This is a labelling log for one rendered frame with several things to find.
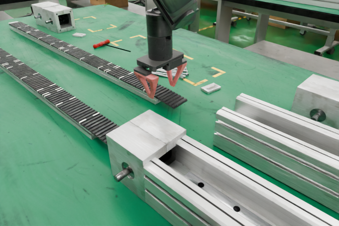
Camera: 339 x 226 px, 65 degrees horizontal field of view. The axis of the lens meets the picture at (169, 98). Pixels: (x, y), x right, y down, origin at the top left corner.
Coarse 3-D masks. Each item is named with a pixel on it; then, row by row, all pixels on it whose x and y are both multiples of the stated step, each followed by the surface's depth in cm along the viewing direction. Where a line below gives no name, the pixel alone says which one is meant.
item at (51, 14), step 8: (48, 8) 119; (56, 8) 119; (64, 8) 119; (48, 16) 118; (56, 16) 115; (64, 16) 120; (72, 16) 120; (48, 24) 121; (56, 24) 116; (64, 24) 122; (72, 24) 122; (56, 32) 119
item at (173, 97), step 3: (177, 93) 67; (171, 96) 66; (174, 96) 66; (177, 96) 66; (180, 96) 66; (165, 99) 65; (168, 99) 65; (171, 99) 65; (174, 99) 65; (165, 102) 64; (168, 102) 64
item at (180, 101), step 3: (177, 99) 65; (180, 99) 65; (183, 99) 65; (186, 99) 65; (171, 102) 64; (174, 102) 64; (177, 102) 64; (180, 102) 64; (183, 102) 65; (168, 105) 63; (171, 105) 63; (174, 105) 63; (177, 105) 63; (174, 108) 63
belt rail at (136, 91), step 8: (24, 32) 113; (32, 40) 110; (40, 40) 104; (48, 48) 102; (56, 48) 97; (64, 56) 95; (72, 56) 90; (80, 64) 89; (88, 64) 85; (96, 72) 83; (104, 72) 80; (112, 80) 78; (120, 80) 75; (128, 88) 74; (136, 88) 71; (144, 96) 70
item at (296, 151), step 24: (240, 96) 55; (240, 120) 48; (264, 120) 53; (288, 120) 49; (312, 120) 48; (216, 144) 54; (240, 144) 51; (264, 144) 46; (288, 144) 43; (312, 144) 48; (336, 144) 45; (264, 168) 48; (288, 168) 46; (312, 168) 41; (336, 168) 39; (312, 192) 43; (336, 192) 40
